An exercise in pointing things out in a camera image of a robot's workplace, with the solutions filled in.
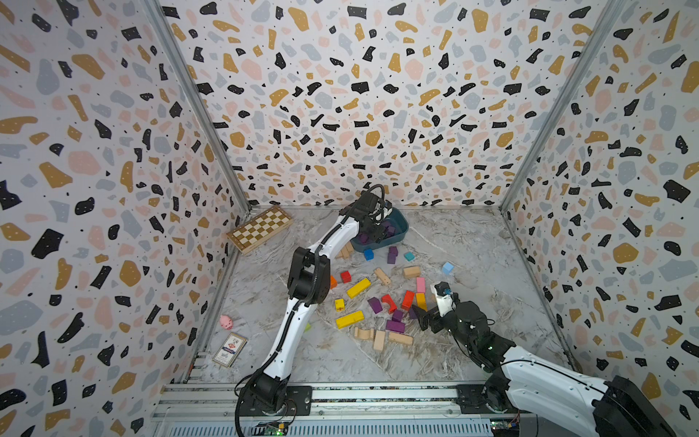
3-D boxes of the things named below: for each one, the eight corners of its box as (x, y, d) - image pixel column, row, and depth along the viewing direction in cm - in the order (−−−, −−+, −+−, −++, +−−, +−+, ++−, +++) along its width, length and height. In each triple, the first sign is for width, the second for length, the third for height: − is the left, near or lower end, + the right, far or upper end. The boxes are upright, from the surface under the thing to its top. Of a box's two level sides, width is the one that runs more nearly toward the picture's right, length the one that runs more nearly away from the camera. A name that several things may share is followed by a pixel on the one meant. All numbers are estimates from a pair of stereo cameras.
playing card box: (213, 362, 82) (210, 360, 81) (232, 333, 88) (229, 331, 86) (232, 369, 81) (229, 367, 79) (249, 339, 87) (247, 337, 85)
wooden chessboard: (242, 254, 108) (239, 249, 105) (229, 237, 113) (226, 232, 110) (294, 223, 119) (293, 218, 116) (280, 209, 124) (279, 204, 121)
